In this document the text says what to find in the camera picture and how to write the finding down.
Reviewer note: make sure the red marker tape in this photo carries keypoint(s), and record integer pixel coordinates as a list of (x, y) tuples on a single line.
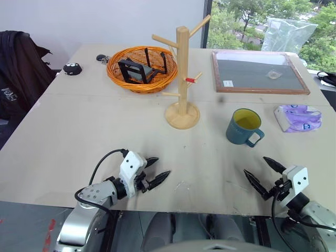
[(190, 80)]

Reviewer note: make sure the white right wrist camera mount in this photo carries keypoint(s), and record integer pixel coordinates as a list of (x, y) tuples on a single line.
[(296, 178)]

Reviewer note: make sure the purple tissue pack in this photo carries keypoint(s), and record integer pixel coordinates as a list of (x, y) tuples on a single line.
[(299, 119)]

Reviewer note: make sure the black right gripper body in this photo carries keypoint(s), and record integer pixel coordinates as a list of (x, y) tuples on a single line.
[(279, 190)]

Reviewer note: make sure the wooden mug tree stand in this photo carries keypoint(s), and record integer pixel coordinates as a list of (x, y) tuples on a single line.
[(181, 78)]

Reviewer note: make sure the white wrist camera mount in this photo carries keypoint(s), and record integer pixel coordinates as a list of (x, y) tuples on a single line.
[(130, 164), (296, 178)]

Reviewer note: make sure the black key bundle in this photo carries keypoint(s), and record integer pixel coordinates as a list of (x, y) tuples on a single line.
[(101, 57)]

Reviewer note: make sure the black round toy with eyes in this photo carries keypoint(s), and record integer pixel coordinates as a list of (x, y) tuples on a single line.
[(72, 69)]

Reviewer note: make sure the black jacket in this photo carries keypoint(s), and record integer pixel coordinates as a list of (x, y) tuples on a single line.
[(18, 71)]

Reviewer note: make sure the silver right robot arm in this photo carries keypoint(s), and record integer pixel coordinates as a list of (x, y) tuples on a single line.
[(315, 212)]

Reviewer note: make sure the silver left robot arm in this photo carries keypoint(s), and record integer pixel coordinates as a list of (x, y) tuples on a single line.
[(97, 193)]

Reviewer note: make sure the orange wicker basket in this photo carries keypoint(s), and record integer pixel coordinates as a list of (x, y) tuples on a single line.
[(115, 72)]

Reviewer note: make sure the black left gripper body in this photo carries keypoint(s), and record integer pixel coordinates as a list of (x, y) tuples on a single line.
[(142, 183)]

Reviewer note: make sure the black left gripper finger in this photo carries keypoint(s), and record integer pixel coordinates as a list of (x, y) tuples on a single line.
[(158, 179), (152, 161)]

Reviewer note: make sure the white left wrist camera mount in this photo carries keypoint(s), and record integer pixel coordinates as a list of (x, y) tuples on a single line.
[(130, 164)]

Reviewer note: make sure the black table leg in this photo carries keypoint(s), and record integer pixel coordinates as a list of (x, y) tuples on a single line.
[(261, 231), (111, 231)]

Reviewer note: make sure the white label sticker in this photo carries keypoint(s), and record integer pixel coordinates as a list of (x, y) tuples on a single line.
[(228, 83)]

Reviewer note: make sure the clear plastic bag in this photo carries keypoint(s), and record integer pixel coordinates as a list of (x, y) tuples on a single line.
[(288, 34)]

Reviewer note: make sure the black metal frame stand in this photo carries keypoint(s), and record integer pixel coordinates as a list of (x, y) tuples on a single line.
[(147, 71)]

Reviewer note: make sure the blue mug yellow inside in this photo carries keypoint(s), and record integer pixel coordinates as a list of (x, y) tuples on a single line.
[(237, 132)]

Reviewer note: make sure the dark window frame post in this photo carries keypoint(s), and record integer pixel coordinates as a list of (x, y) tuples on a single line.
[(206, 23)]

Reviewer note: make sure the wooden framed grey board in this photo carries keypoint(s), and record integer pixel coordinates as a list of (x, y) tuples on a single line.
[(249, 76)]

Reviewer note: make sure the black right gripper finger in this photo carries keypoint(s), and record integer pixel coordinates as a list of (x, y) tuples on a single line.
[(274, 164), (256, 182)]

